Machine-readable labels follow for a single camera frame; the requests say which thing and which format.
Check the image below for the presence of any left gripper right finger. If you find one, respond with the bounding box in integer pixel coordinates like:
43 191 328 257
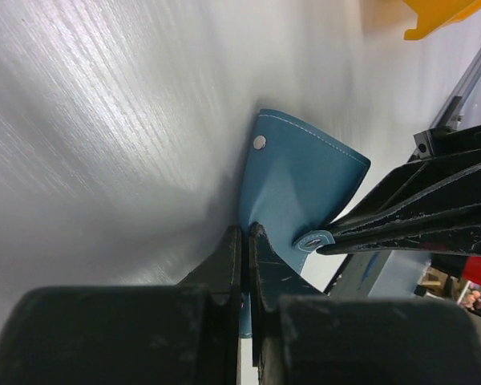
249 224 481 384

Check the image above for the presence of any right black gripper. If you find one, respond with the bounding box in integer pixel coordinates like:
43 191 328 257
318 125 481 256

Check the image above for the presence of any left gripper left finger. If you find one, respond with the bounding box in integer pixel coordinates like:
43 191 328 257
0 226 242 384

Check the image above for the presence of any blue leather card holder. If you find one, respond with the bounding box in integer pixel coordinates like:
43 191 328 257
238 108 370 338

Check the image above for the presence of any orange plastic card stand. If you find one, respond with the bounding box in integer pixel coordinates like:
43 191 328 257
403 0 481 41

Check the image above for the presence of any aluminium frame rail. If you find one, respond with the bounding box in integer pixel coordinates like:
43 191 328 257
414 48 481 152

